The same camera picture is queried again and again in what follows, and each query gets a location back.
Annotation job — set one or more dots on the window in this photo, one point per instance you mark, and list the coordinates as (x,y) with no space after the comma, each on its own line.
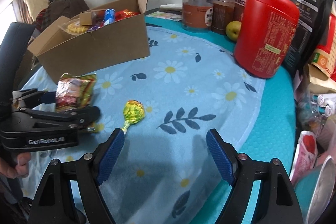
(6,14)

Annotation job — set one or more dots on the black stand-up pouch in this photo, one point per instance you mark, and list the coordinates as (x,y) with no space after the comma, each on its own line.
(307,16)

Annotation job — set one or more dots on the metal rim bowl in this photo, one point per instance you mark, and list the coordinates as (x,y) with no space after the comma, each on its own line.
(321,187)

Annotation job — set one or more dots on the cream cushion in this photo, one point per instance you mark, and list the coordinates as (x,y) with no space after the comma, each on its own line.
(35,3)

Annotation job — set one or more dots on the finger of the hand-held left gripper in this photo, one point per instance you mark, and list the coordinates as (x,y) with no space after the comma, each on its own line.
(84,116)
(34,96)

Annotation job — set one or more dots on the clear packet of yellow crisps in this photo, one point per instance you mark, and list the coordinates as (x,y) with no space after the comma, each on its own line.
(74,27)

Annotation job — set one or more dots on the yellow green lollipop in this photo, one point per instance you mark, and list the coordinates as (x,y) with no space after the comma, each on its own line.
(134,111)

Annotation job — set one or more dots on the curtain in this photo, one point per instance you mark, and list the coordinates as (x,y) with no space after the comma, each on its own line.
(19,8)

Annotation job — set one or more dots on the red canister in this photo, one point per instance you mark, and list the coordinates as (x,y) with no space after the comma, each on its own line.
(265,37)

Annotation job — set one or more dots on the person's left hand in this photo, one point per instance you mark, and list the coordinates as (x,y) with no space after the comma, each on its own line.
(21,169)

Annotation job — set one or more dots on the small gold cardboard box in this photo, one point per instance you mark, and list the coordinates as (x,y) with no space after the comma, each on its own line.
(88,18)

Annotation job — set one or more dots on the white tube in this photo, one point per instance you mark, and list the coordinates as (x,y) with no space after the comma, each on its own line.
(321,100)
(326,109)

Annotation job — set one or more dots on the long red snack packet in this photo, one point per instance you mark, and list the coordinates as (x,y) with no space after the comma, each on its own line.
(109,16)

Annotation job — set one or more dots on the clear jar dark brown powder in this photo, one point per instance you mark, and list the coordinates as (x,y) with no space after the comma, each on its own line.
(221,16)

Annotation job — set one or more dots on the red green snack packet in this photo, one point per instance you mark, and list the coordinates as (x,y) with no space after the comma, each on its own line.
(76,90)

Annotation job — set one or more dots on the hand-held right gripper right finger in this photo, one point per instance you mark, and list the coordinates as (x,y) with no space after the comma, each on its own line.
(220,158)

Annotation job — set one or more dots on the blue daisy print tablecloth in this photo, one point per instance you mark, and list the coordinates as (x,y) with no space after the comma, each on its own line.
(168,82)

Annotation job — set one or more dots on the plaid cloth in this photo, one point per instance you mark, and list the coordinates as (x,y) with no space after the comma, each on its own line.
(42,16)

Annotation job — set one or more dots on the teal table mat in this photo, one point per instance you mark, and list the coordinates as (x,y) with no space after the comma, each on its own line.
(273,113)

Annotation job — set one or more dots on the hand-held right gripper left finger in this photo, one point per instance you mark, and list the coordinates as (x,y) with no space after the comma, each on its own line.
(110,158)

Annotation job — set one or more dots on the pink white packet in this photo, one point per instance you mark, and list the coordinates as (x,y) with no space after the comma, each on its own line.
(305,150)

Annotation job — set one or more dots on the clear jar reddish brown powder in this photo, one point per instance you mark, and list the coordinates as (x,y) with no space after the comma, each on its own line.
(197,16)

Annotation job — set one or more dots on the brown jacket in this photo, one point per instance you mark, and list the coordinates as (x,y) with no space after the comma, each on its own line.
(68,6)

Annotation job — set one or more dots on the purple white snack packet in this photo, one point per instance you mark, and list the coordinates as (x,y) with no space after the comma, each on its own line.
(93,28)

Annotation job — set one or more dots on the green apple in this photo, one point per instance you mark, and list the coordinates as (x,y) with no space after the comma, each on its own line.
(233,31)

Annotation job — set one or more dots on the printed paper sheet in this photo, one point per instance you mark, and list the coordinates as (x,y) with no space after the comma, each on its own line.
(162,16)

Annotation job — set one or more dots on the orange white paper bag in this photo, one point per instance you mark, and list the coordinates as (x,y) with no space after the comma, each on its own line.
(324,61)

